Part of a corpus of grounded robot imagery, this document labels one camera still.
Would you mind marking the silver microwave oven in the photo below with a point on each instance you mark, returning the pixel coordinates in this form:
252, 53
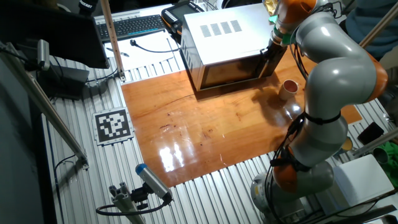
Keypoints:
217, 46

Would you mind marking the black phone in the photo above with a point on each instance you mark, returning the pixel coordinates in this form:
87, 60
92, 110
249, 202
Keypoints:
370, 132

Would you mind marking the slanted wooden strut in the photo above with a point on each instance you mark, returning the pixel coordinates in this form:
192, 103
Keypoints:
373, 31

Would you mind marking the dark pen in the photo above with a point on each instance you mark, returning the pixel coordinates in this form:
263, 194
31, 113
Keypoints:
117, 52

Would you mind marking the green cloth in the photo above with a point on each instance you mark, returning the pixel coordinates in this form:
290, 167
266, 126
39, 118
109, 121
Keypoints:
393, 174

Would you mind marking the beige cup pink inside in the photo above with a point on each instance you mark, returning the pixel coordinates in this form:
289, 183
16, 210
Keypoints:
284, 93

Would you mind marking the black orange teach pendant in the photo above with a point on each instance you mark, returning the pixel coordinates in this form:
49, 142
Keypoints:
174, 15

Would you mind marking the black computer keyboard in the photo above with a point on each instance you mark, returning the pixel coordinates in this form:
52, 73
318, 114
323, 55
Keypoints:
130, 26

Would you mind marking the green cup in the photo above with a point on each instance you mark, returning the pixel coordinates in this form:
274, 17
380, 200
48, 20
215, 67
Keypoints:
381, 155

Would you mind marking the black camera clamp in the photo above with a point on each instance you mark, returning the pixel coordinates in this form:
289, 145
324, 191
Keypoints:
139, 196

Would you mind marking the wooden upright post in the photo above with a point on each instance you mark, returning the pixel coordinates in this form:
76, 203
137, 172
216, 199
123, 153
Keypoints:
112, 34

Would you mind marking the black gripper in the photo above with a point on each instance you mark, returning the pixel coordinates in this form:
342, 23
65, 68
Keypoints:
277, 51

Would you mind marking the black monitor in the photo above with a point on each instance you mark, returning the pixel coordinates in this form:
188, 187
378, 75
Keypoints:
56, 34

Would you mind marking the slanted aluminium strut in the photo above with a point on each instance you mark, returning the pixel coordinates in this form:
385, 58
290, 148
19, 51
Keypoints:
46, 107

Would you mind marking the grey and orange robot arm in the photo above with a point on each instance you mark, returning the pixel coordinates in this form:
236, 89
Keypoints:
335, 77

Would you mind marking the grey webcam device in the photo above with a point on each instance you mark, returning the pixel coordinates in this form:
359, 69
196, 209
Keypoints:
43, 54

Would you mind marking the short aluminium profile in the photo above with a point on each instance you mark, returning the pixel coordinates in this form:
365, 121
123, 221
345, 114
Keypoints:
124, 205

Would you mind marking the orange wooden board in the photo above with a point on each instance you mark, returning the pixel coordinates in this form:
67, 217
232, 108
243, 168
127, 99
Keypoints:
186, 130

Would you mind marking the grey aluminium strut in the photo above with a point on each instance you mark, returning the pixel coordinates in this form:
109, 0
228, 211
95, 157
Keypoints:
376, 142

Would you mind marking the silver camera blue cap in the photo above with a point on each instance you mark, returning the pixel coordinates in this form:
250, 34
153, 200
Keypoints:
152, 182

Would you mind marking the blue cup yellow inside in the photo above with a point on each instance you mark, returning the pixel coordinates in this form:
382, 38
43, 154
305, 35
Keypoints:
347, 144

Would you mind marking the black white marker plate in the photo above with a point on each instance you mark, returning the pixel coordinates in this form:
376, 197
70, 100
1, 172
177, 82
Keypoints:
112, 125

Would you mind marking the black box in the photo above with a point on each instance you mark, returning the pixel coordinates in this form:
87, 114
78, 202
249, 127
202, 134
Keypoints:
62, 84

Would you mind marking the yellow bag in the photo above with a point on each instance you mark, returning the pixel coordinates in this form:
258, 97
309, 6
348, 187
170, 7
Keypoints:
270, 6

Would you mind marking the white paper sheet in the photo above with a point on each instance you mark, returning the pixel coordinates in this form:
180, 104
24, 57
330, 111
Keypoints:
149, 60

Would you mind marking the person in blue shirt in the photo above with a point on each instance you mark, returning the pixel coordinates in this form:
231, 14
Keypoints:
367, 25

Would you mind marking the white box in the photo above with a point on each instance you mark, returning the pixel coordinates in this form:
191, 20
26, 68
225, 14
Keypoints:
360, 180

